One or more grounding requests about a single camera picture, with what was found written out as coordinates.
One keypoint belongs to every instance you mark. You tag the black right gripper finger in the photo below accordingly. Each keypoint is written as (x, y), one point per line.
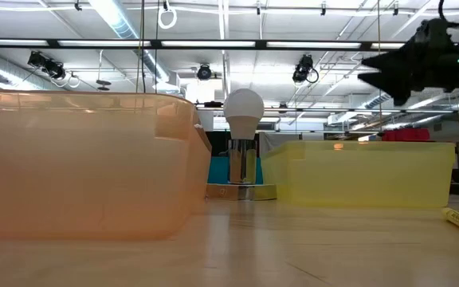
(397, 85)
(401, 60)

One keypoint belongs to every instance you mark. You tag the orange translucent bin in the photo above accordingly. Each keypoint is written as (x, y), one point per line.
(74, 171)

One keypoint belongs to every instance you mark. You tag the red storage bin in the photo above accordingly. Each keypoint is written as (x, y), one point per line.
(406, 134)

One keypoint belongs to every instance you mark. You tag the yellow translucent bin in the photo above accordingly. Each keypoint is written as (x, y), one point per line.
(357, 175)

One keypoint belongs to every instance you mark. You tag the white hanging cloth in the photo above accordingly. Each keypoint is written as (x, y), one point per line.
(279, 137)

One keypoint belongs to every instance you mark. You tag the white bulb chrome lamp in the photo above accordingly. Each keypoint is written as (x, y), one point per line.
(243, 107)

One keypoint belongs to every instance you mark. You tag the blue plastic bin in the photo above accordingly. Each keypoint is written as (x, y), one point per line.
(215, 171)

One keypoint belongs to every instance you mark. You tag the black overhead light bar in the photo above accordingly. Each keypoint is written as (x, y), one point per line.
(155, 44)

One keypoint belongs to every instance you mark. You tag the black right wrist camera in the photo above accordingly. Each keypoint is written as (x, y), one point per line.
(436, 30)

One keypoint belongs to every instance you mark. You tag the black ceiling-mounted camera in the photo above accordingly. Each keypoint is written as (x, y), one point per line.
(46, 65)
(303, 69)
(204, 72)

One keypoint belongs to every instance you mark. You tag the silver ventilation duct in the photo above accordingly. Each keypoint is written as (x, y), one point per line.
(112, 18)

